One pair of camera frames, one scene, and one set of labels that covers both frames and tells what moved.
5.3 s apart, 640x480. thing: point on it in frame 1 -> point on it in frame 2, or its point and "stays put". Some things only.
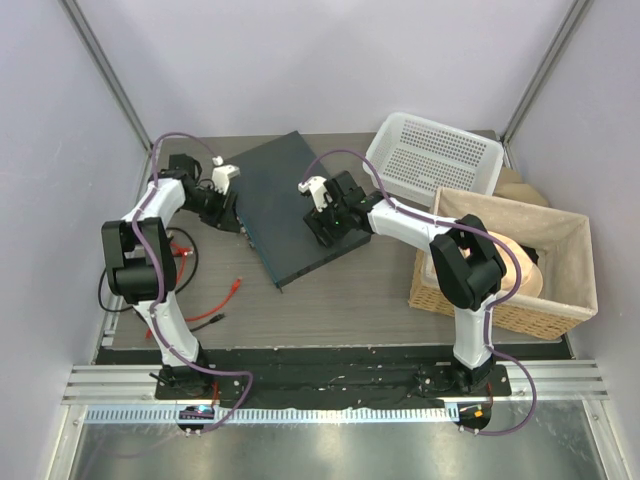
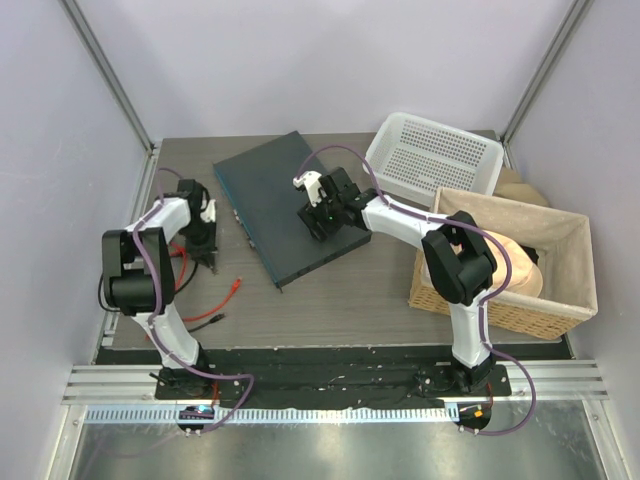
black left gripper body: (210, 206) -> (200, 239)
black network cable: (213, 320) stays put
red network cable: (237, 283) stays put
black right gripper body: (333, 218) stays put
